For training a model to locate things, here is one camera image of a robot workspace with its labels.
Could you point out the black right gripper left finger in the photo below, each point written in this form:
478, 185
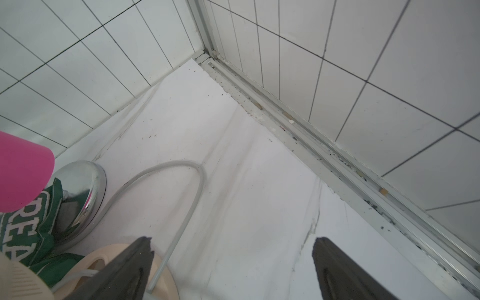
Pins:
122, 272

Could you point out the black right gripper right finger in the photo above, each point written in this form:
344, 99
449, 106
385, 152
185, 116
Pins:
341, 278

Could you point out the chrome hook stand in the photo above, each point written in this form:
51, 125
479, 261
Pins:
83, 191

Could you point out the green snack bag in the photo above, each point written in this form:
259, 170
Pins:
27, 237

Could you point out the pink plastic goblet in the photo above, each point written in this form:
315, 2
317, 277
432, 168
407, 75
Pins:
26, 168

